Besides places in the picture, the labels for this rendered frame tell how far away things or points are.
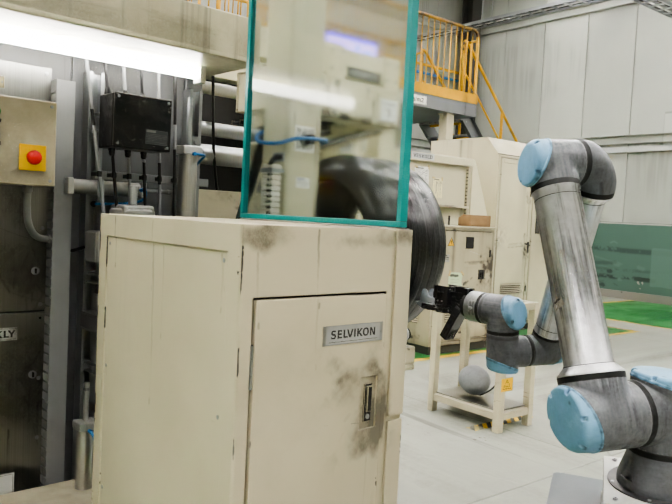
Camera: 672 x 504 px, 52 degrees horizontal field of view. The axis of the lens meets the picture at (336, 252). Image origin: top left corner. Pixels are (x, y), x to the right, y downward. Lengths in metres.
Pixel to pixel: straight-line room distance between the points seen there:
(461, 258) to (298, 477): 5.74
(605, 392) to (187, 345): 0.90
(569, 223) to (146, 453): 1.05
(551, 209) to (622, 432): 0.52
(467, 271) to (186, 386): 5.84
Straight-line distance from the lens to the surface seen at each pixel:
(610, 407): 1.63
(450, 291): 2.10
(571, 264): 1.67
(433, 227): 2.19
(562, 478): 2.08
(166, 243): 1.31
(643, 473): 1.78
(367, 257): 1.27
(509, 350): 1.99
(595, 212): 1.88
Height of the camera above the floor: 1.29
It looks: 3 degrees down
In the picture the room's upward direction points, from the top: 3 degrees clockwise
